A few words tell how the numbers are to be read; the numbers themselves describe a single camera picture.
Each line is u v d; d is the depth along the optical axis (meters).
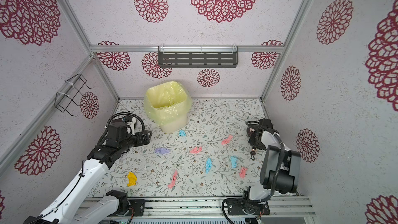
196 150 0.93
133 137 0.67
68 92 0.76
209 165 0.86
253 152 0.86
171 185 0.80
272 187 0.42
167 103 1.01
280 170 0.41
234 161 0.87
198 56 0.97
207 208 0.75
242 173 0.84
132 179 0.81
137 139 0.69
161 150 0.92
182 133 0.99
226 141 0.97
